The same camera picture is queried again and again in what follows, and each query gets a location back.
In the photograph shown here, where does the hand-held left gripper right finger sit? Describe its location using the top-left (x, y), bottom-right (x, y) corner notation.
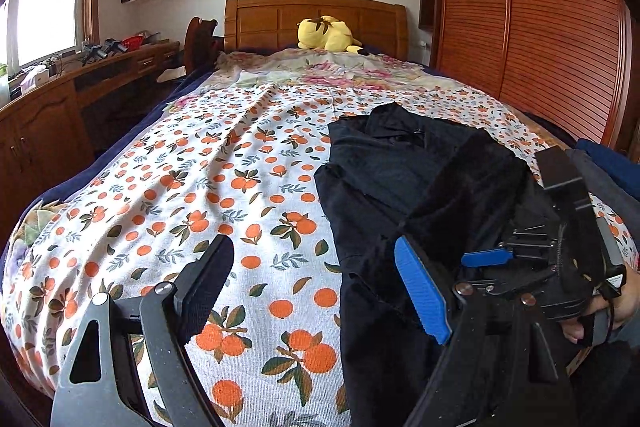
top-left (394, 234), bottom-right (576, 427)

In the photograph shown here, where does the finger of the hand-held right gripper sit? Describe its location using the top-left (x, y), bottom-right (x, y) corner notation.
top-left (461, 229), bottom-right (553, 269)

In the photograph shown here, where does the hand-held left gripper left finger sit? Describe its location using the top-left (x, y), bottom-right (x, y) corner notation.
top-left (50, 234), bottom-right (236, 427)

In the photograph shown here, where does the black coat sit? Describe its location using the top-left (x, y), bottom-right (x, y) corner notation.
top-left (314, 103), bottom-right (576, 427)

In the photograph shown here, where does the person's right forearm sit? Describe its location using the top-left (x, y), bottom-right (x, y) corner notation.
top-left (607, 312), bottom-right (640, 348)

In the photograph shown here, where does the person's right hand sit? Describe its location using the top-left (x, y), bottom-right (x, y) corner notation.
top-left (562, 271), bottom-right (640, 344)

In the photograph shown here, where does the grey cloth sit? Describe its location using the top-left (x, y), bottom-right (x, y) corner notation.
top-left (570, 150), bottom-right (640, 208)

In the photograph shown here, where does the navy folded cloth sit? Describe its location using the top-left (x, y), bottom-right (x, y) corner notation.
top-left (575, 138), bottom-right (640, 202)

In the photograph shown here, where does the bed with floral sheet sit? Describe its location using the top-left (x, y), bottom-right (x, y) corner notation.
top-left (0, 79), bottom-right (640, 427)

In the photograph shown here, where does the wooden slatted wardrobe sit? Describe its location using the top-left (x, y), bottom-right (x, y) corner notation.
top-left (419, 0), bottom-right (636, 152)

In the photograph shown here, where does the wooden desk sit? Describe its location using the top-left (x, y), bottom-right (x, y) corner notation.
top-left (0, 41), bottom-right (181, 248)

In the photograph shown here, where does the wooden chair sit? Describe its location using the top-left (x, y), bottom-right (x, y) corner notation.
top-left (184, 17), bottom-right (223, 75)

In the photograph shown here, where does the pink floral blanket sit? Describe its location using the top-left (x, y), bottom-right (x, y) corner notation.
top-left (165, 48), bottom-right (451, 112)

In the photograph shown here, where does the tissue box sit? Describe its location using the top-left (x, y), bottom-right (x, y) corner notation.
top-left (20, 67), bottom-right (51, 88)

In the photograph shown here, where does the yellow plush toy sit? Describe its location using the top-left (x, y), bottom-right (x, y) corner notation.
top-left (297, 15), bottom-right (363, 54)

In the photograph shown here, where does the wooden headboard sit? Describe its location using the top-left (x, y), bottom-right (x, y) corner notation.
top-left (224, 0), bottom-right (409, 60)

